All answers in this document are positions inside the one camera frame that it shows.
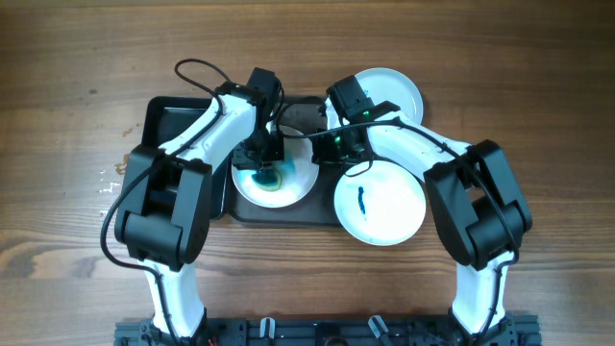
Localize green yellow sponge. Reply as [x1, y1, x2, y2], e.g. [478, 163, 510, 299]
[251, 168, 283, 191]

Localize white plate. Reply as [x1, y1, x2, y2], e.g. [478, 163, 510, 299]
[232, 138, 319, 209]
[333, 161, 427, 246]

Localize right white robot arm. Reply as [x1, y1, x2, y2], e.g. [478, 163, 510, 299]
[312, 75, 532, 345]

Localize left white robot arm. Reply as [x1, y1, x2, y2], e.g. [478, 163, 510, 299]
[100, 68, 283, 345]

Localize large dark serving tray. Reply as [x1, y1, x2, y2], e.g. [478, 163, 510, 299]
[229, 94, 424, 228]

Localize black water basin tray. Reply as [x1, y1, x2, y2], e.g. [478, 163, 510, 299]
[141, 96, 229, 220]

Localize pale blue plate top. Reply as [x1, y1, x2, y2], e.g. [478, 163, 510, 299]
[326, 67, 424, 130]

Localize right black cable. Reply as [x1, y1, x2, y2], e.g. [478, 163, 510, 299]
[274, 100, 521, 345]

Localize black cable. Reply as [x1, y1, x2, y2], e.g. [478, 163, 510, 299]
[274, 100, 521, 345]
[99, 58, 232, 345]

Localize left black cable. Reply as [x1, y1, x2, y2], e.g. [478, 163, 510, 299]
[99, 58, 232, 345]

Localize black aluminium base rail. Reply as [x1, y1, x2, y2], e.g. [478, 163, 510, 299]
[113, 314, 543, 346]

